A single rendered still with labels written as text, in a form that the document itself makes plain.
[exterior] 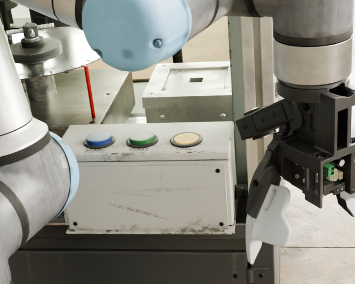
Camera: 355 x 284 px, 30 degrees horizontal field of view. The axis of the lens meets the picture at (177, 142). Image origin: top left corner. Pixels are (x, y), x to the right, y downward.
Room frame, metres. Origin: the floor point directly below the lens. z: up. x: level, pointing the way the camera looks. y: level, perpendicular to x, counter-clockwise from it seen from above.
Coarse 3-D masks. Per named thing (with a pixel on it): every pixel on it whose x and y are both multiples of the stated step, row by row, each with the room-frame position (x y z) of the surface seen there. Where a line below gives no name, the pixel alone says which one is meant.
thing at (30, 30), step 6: (24, 24) 1.32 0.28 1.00; (30, 24) 1.32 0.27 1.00; (36, 24) 1.32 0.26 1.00; (48, 24) 1.32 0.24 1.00; (6, 30) 1.30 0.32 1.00; (12, 30) 1.30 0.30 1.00; (18, 30) 1.31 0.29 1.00; (24, 30) 1.30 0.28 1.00; (30, 30) 1.29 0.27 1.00; (36, 30) 1.31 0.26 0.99; (24, 36) 1.31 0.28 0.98; (30, 36) 1.27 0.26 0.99; (36, 36) 1.31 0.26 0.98
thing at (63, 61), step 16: (48, 32) 1.44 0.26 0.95; (64, 32) 1.43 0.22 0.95; (80, 32) 1.42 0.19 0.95; (64, 48) 1.31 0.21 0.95; (80, 48) 1.30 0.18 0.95; (16, 64) 1.24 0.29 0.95; (32, 64) 1.23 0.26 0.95; (48, 64) 1.22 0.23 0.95; (64, 64) 1.21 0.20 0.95; (80, 64) 1.20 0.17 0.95
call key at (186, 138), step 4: (176, 136) 0.95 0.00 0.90; (180, 136) 0.94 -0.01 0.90; (184, 136) 0.94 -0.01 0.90; (188, 136) 0.94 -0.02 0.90; (192, 136) 0.94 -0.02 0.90; (196, 136) 0.94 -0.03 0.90; (176, 140) 0.93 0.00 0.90; (180, 140) 0.93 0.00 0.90; (184, 140) 0.93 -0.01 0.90; (188, 140) 0.93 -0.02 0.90; (192, 140) 0.93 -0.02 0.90; (196, 140) 0.93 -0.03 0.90
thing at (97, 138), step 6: (96, 132) 0.98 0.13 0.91; (102, 132) 0.97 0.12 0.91; (108, 132) 0.97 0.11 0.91; (90, 138) 0.96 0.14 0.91; (96, 138) 0.95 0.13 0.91; (102, 138) 0.95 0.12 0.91; (108, 138) 0.95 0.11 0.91; (90, 144) 0.95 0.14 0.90; (96, 144) 0.94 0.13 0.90; (102, 144) 0.94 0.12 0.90
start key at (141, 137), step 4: (136, 132) 0.96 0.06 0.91; (140, 132) 0.96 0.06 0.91; (144, 132) 0.96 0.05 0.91; (148, 132) 0.96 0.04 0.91; (152, 132) 0.96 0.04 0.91; (132, 136) 0.95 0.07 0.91; (136, 136) 0.95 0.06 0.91; (140, 136) 0.95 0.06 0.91; (144, 136) 0.94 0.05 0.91; (148, 136) 0.94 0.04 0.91; (152, 136) 0.94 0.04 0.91; (132, 140) 0.94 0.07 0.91; (136, 140) 0.93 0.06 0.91; (140, 140) 0.93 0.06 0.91; (144, 140) 0.93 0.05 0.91; (148, 140) 0.93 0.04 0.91; (152, 140) 0.94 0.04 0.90; (136, 144) 0.93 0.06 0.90; (140, 144) 0.93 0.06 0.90; (144, 144) 0.93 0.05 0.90
